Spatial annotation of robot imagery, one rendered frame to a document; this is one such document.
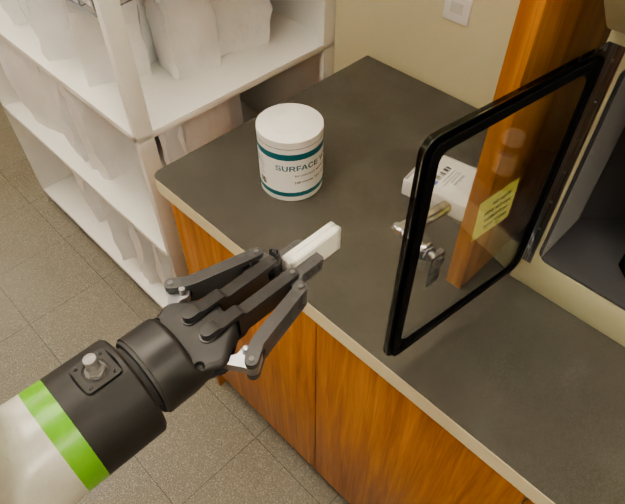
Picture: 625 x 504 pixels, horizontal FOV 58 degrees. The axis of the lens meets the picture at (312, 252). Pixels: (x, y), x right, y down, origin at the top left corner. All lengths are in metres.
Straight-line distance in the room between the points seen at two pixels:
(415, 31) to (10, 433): 1.31
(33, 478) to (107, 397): 0.07
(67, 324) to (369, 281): 1.48
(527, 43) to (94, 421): 0.60
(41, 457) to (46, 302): 1.94
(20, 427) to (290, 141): 0.73
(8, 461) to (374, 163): 0.97
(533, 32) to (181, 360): 0.53
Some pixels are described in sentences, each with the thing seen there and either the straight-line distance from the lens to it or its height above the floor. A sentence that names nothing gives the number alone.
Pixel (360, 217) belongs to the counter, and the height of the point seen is 0.94.
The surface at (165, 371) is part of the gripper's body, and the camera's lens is 0.46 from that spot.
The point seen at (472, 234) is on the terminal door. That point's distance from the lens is 0.78.
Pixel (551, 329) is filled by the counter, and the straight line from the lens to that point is 1.02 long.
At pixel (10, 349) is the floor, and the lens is 2.29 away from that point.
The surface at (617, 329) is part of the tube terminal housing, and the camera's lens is 1.03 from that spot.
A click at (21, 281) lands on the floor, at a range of 2.48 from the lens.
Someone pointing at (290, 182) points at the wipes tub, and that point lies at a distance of 1.10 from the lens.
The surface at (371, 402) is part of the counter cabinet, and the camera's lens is 1.12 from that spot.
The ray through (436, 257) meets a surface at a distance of 0.70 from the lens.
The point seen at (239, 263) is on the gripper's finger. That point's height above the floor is 1.31.
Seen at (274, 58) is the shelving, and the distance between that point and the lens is 1.64.
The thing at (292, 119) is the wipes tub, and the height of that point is 1.09.
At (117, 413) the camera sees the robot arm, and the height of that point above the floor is 1.34.
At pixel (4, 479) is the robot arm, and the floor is 1.35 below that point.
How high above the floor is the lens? 1.72
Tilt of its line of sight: 48 degrees down
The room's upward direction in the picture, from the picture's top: straight up
